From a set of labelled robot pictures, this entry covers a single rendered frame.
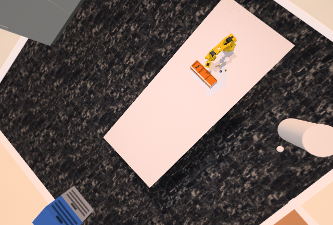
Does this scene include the orange labelled storage bins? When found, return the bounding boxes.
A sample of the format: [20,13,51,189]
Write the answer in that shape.
[190,60,217,87]

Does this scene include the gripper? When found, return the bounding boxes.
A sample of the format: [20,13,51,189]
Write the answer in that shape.
[205,53,212,68]

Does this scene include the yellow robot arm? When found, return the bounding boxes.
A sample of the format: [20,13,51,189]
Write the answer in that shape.
[209,34,236,61]

